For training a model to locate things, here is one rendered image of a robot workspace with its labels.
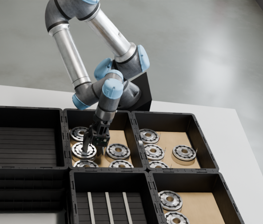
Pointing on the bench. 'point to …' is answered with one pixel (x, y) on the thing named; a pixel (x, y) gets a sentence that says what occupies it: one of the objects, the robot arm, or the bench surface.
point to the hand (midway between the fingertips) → (91, 151)
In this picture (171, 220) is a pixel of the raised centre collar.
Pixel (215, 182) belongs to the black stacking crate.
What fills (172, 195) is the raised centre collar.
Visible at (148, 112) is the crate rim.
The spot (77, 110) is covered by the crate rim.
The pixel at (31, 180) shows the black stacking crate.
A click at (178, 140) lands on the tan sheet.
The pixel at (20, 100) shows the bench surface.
